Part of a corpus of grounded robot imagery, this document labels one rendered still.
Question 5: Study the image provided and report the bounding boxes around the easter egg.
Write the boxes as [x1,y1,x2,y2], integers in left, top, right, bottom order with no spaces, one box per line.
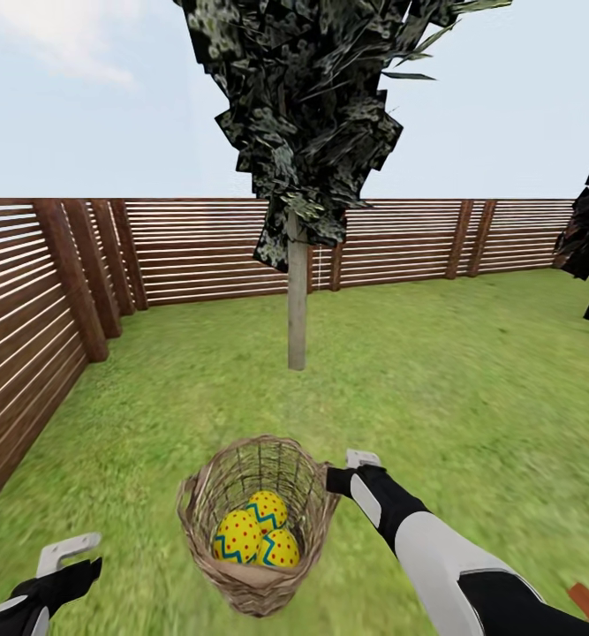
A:
[253,529,300,567]
[213,508,261,563]
[244,488,288,534]

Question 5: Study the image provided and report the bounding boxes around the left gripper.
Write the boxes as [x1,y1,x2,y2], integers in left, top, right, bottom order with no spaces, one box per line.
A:
[11,557,102,614]

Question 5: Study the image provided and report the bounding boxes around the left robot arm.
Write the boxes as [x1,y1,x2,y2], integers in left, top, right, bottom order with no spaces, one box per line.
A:
[0,532,102,636]

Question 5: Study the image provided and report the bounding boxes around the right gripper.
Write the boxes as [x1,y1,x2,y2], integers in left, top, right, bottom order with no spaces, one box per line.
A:
[325,467,356,499]

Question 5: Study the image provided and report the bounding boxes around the wicker basket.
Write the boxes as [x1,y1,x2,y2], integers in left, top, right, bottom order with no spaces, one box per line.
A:
[176,434,341,619]

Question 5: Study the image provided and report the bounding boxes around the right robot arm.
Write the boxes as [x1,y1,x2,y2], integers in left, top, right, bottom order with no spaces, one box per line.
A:
[325,449,589,636]

